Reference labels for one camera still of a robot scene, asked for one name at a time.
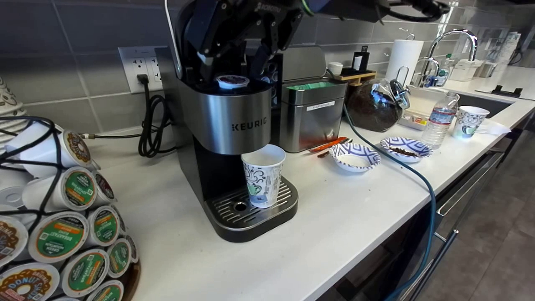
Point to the empty patterned paper bowl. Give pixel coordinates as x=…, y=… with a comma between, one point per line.
x=354, y=159

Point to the wooden holder with black device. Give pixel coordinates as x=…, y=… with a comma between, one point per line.
x=359, y=75

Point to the capsule with green lid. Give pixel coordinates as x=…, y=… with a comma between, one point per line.
x=119, y=257
x=106, y=292
x=58, y=237
x=85, y=272
x=79, y=189
x=104, y=225

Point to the small chrome tap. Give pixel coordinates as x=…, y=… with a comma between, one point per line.
x=428, y=60

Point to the orange packet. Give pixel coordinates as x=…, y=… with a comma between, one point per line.
x=328, y=144

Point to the capsule with brown lid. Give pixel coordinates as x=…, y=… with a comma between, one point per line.
x=77, y=148
x=10, y=240

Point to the stack of paper cups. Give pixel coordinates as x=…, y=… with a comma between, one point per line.
x=8, y=100

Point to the glass jar of coffee beans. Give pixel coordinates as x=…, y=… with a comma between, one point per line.
x=372, y=108

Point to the clear water bottle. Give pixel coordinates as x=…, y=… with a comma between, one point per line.
x=439, y=123

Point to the white wall socket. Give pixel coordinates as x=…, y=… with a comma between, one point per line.
x=133, y=67

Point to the brown stir stick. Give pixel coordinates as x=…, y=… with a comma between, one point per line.
x=334, y=149

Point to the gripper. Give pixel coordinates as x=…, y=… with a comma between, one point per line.
x=276, y=7

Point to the tall chrome tap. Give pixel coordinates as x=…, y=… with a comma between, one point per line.
x=453, y=32

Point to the paper towel roll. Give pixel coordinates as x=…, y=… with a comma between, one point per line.
x=403, y=60

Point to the black and steel coffee maker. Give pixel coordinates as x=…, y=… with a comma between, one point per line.
x=225, y=121

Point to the small white cup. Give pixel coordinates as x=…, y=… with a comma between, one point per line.
x=335, y=68

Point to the white tray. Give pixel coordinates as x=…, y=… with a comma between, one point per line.
x=422, y=102

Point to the capsule with donut lid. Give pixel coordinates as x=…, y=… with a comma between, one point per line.
x=27, y=286

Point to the white napkin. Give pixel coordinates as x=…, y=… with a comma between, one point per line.
x=495, y=127

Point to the coffee capsule with dark lid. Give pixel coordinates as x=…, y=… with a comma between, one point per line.
x=232, y=81

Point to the patterned paper cup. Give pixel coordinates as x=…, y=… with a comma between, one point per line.
x=469, y=123
x=263, y=175

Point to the steel box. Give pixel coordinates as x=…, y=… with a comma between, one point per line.
x=311, y=119

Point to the black capsule holder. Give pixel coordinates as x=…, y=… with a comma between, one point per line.
x=273, y=83

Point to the black stand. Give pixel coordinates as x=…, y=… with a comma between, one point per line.
x=506, y=92

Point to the row of green packets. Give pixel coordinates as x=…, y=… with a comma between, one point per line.
x=311, y=85

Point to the sink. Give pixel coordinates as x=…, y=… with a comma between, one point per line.
x=485, y=104

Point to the steel box lid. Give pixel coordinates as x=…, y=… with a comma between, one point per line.
x=303, y=62

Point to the patterned bowl with coffee beans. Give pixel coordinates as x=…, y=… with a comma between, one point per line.
x=405, y=149

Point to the coffee maker lid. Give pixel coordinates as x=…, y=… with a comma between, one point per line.
x=184, y=62

